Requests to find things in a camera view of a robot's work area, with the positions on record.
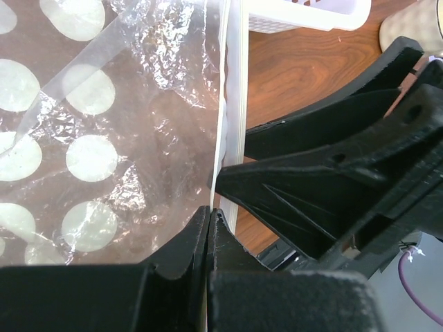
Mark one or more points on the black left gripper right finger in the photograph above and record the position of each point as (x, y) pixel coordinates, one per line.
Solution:
(244, 295)

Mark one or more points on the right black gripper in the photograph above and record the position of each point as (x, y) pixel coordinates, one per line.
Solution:
(346, 207)

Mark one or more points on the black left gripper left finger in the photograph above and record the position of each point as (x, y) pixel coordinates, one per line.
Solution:
(164, 292)

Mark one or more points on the clear polka dot zip bag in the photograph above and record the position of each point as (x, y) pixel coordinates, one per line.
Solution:
(116, 118)

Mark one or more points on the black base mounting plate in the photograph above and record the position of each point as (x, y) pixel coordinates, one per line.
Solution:
(278, 255)

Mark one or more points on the white perforated plastic basket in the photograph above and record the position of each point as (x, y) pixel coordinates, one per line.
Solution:
(270, 17)

